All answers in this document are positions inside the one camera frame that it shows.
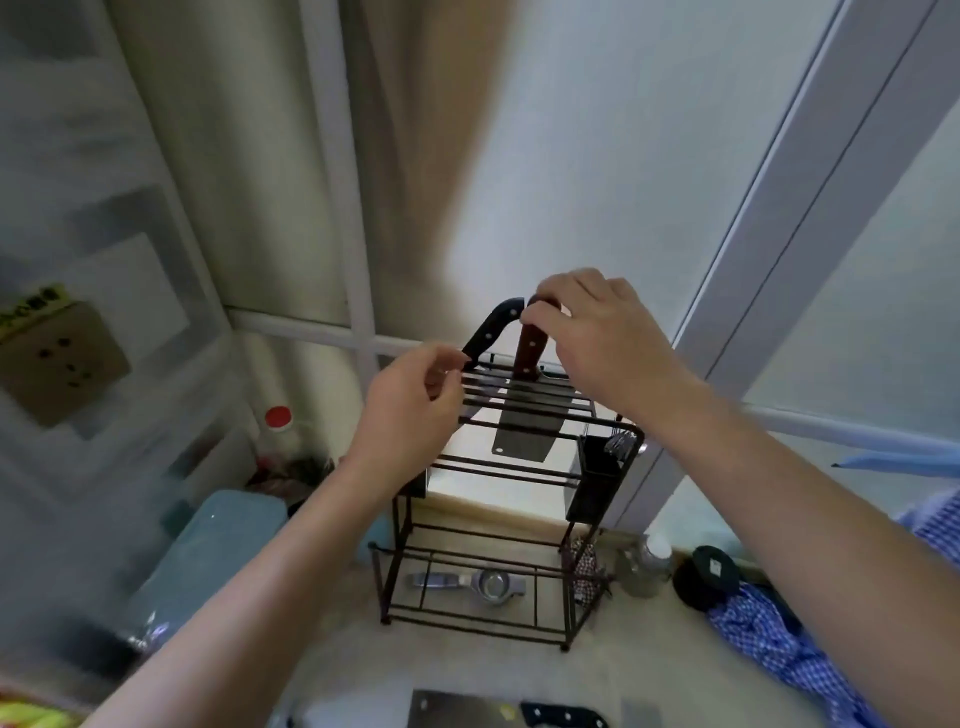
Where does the red capped plastic bottle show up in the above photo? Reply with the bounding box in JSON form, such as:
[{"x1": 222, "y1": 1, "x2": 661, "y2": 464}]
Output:
[{"x1": 251, "y1": 404, "x2": 335, "y2": 496}]

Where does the person's left hand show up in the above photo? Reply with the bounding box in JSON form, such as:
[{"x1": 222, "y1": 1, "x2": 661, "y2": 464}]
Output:
[{"x1": 341, "y1": 343, "x2": 468, "y2": 496}]

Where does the black-handled cleaver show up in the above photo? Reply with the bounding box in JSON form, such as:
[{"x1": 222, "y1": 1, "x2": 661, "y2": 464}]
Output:
[
  {"x1": 408, "y1": 689, "x2": 610, "y2": 728},
  {"x1": 458, "y1": 297, "x2": 526, "y2": 374}
]

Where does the glass jar with white lid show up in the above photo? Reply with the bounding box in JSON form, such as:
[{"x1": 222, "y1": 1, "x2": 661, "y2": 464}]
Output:
[{"x1": 616, "y1": 533, "x2": 674, "y2": 599}]

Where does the black metal knife rack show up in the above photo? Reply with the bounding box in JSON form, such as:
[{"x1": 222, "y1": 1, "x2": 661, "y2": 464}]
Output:
[{"x1": 367, "y1": 352, "x2": 648, "y2": 652}]

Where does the red plaid fabric pouch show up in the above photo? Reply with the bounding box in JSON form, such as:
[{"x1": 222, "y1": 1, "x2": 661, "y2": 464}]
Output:
[{"x1": 569, "y1": 541, "x2": 616, "y2": 605}]

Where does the silver metal squeezer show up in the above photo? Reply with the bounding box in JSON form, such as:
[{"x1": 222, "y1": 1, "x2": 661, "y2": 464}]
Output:
[{"x1": 407, "y1": 567, "x2": 528, "y2": 607}]

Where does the black round canister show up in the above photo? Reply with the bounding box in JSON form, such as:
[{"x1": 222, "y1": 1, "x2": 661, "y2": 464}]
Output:
[{"x1": 672, "y1": 545, "x2": 740, "y2": 613}]

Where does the person's left forearm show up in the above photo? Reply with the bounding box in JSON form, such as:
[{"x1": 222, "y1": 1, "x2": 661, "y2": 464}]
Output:
[{"x1": 78, "y1": 457, "x2": 403, "y2": 728}]

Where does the brown-handled cleaver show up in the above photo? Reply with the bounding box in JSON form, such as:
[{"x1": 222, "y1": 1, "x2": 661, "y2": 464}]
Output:
[{"x1": 491, "y1": 296, "x2": 577, "y2": 464}]

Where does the colourful yellow plastic bag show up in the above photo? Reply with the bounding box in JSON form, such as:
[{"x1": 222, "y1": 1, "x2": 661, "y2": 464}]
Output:
[{"x1": 0, "y1": 678, "x2": 80, "y2": 728}]

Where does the blue checked cloth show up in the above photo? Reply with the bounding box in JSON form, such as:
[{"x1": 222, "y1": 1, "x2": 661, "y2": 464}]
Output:
[{"x1": 708, "y1": 487, "x2": 960, "y2": 728}]

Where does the light blue plastic container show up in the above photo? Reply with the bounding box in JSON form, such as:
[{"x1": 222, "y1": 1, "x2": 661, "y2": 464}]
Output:
[{"x1": 123, "y1": 489, "x2": 290, "y2": 654}]

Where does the yellow warning sticker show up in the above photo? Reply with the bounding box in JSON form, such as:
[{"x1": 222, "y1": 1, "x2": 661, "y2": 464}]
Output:
[{"x1": 0, "y1": 283, "x2": 76, "y2": 343}]

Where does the grey sliding door frame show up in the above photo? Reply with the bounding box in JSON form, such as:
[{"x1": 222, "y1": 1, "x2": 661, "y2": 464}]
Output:
[{"x1": 603, "y1": 0, "x2": 960, "y2": 530}]

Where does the person's right hand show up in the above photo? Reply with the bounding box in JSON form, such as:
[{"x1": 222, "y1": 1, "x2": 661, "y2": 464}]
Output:
[{"x1": 519, "y1": 268, "x2": 710, "y2": 444}]

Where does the person's right forearm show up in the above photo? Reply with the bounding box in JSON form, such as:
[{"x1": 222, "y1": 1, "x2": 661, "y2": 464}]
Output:
[{"x1": 643, "y1": 380, "x2": 960, "y2": 728}]

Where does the beige wall socket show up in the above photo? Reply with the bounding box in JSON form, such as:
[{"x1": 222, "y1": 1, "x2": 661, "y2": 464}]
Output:
[{"x1": 0, "y1": 299, "x2": 133, "y2": 430}]

